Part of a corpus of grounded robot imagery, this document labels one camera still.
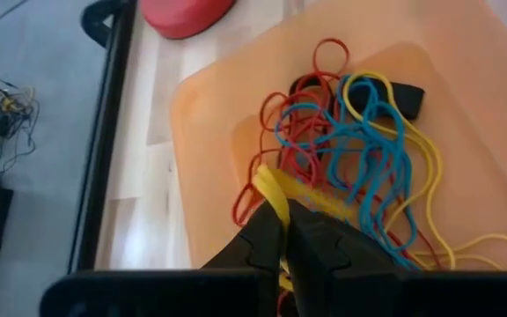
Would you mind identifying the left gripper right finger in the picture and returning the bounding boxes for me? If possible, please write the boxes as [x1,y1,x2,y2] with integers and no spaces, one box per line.
[285,199,408,317]

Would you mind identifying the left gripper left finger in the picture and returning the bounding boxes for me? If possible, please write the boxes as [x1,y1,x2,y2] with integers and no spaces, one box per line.
[200,202,287,317]

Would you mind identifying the red rubber band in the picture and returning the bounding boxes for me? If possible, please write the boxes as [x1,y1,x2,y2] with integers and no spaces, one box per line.
[231,147,290,228]
[260,72,338,186]
[312,37,351,78]

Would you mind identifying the yellow rubber band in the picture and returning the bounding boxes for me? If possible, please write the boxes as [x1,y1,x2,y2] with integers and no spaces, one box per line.
[342,71,456,270]
[252,164,356,292]
[385,232,507,270]

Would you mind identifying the blue rubber band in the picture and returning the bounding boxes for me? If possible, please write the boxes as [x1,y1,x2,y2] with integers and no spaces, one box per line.
[274,102,369,195]
[323,77,417,270]

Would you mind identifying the orange translucent plastic bin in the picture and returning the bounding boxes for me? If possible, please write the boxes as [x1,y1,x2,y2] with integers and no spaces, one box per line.
[168,0,507,272]

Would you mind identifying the red desk lamp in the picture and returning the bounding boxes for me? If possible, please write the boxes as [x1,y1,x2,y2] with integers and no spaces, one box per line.
[140,0,238,41]

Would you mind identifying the yellow extension cable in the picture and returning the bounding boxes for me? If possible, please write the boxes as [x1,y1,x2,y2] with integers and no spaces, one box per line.
[0,70,41,177]

